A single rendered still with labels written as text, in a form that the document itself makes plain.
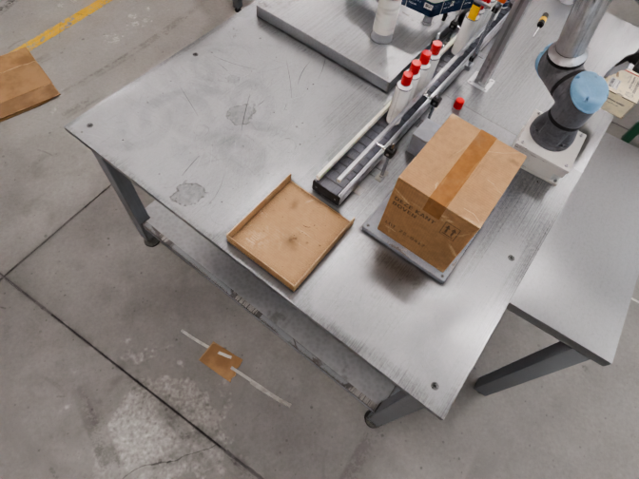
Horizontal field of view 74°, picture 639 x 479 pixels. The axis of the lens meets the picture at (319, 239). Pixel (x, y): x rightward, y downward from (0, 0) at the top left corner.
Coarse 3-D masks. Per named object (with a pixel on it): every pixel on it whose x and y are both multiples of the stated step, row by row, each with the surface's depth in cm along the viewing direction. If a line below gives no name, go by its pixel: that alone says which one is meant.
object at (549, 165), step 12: (528, 132) 149; (516, 144) 147; (528, 144) 147; (576, 144) 149; (528, 156) 148; (540, 156) 145; (552, 156) 145; (564, 156) 146; (576, 156) 146; (528, 168) 152; (540, 168) 149; (552, 168) 146; (564, 168) 144; (552, 180) 150
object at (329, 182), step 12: (504, 12) 189; (492, 24) 184; (480, 36) 179; (468, 48) 175; (444, 60) 170; (456, 60) 170; (444, 72) 166; (384, 120) 151; (372, 132) 148; (396, 132) 152; (360, 144) 145; (384, 144) 149; (348, 156) 142; (372, 156) 143; (336, 168) 139; (360, 168) 140; (324, 180) 137; (336, 180) 137; (348, 180) 137; (336, 192) 135
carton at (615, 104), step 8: (624, 72) 153; (632, 72) 154; (608, 80) 151; (616, 80) 151; (624, 80) 151; (632, 80) 152; (616, 88) 149; (624, 88) 149; (632, 88) 150; (616, 96) 149; (624, 96) 148; (632, 96) 148; (608, 104) 152; (616, 104) 150; (624, 104) 149; (632, 104) 147; (616, 112) 152; (624, 112) 151
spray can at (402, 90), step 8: (408, 72) 134; (400, 80) 138; (408, 80) 134; (400, 88) 137; (408, 88) 136; (400, 96) 139; (408, 96) 139; (392, 104) 144; (400, 104) 141; (392, 112) 146; (392, 120) 148
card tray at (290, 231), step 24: (288, 192) 139; (264, 216) 134; (288, 216) 134; (312, 216) 135; (336, 216) 136; (240, 240) 129; (264, 240) 130; (288, 240) 130; (312, 240) 131; (336, 240) 129; (264, 264) 122; (288, 264) 126; (312, 264) 123
